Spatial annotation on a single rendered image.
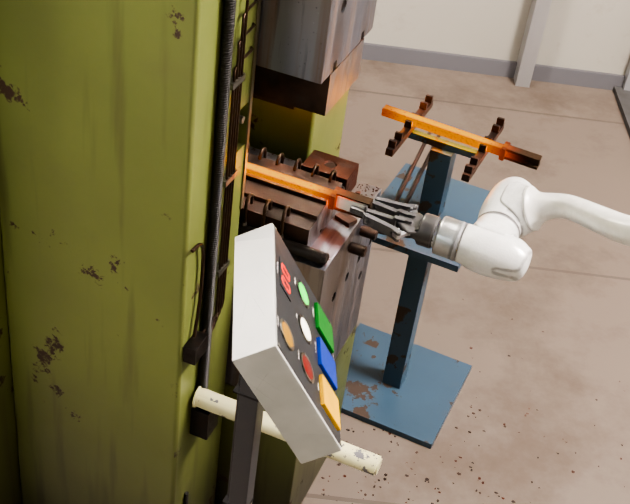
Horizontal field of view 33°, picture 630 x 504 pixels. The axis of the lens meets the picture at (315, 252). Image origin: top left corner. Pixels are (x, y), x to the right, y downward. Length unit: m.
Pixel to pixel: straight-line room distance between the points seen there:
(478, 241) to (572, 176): 2.38
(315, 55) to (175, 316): 0.60
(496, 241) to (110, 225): 0.82
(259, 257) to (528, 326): 2.01
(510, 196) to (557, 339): 1.42
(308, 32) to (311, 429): 0.75
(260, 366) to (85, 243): 0.61
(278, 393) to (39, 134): 0.72
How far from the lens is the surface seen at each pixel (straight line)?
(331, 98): 2.22
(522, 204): 2.44
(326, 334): 2.06
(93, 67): 2.02
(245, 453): 2.16
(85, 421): 2.61
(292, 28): 2.11
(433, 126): 2.90
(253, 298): 1.86
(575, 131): 5.06
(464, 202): 3.12
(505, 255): 2.35
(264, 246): 1.96
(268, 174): 2.49
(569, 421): 3.53
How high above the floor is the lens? 2.37
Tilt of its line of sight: 37 degrees down
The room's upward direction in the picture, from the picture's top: 8 degrees clockwise
